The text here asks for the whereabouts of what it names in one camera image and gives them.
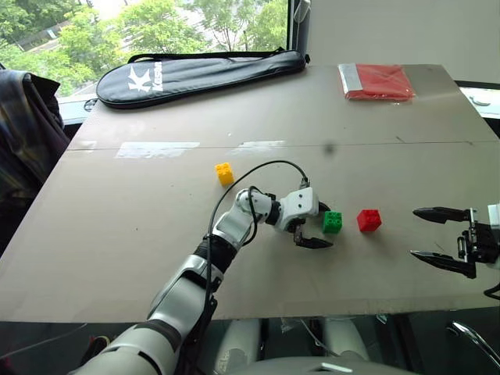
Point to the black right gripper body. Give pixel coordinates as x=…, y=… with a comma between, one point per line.
x=484, y=242

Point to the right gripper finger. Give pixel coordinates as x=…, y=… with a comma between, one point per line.
x=445, y=261
x=439, y=214

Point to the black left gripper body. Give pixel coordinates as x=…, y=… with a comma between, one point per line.
x=297, y=226

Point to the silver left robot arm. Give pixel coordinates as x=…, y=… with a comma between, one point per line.
x=233, y=223

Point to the green toy brick cube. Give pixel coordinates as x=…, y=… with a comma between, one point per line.
x=332, y=222

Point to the red toy brick cube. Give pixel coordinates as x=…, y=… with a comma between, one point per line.
x=369, y=220

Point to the chrome curved metal bar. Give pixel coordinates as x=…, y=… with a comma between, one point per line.
x=474, y=339

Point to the clear tape patch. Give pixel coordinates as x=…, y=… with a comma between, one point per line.
x=156, y=149
x=258, y=146

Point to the yellow toy brick cube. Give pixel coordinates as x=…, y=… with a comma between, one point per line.
x=224, y=173

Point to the red packet with silver strip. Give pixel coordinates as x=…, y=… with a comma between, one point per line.
x=384, y=83

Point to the black racket bag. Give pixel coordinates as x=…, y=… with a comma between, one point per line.
x=195, y=76

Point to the dark plaid cloth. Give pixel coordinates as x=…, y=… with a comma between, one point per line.
x=23, y=136

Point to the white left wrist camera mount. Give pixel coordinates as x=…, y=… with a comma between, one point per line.
x=301, y=203

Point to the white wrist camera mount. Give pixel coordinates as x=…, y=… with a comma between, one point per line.
x=301, y=203
x=494, y=214

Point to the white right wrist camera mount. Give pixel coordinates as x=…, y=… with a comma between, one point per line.
x=494, y=214

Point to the dark window frame post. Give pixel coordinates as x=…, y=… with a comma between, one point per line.
x=291, y=27

